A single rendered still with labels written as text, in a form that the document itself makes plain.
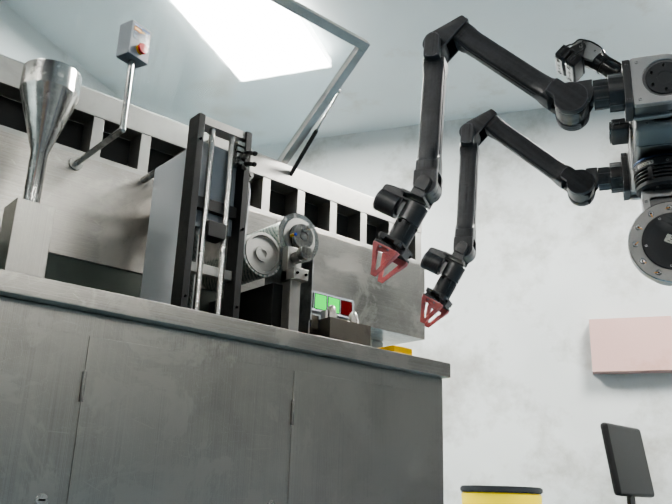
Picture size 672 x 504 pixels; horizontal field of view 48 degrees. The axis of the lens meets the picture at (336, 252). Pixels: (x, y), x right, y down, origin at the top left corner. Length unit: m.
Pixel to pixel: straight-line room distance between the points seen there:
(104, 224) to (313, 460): 0.93
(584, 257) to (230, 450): 3.66
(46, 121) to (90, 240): 0.40
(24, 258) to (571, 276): 3.74
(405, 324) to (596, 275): 2.26
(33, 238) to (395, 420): 0.98
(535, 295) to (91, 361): 3.78
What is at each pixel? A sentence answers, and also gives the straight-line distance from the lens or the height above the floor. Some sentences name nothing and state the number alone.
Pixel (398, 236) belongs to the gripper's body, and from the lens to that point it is 1.79.
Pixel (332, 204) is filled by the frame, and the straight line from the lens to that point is 2.77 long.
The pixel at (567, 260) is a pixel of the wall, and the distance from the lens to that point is 4.99.
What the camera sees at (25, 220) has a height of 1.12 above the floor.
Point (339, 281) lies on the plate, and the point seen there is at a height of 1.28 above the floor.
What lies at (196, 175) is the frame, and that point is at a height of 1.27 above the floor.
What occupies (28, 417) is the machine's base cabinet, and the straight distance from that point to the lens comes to 1.45.
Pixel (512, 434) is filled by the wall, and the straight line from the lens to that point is 4.81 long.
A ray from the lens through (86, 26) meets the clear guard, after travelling 2.30.
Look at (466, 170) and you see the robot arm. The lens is 2.37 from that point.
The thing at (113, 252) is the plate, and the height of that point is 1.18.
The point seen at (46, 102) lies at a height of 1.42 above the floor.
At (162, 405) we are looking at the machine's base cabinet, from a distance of 1.56.
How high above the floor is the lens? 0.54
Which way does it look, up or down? 18 degrees up
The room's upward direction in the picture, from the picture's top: 2 degrees clockwise
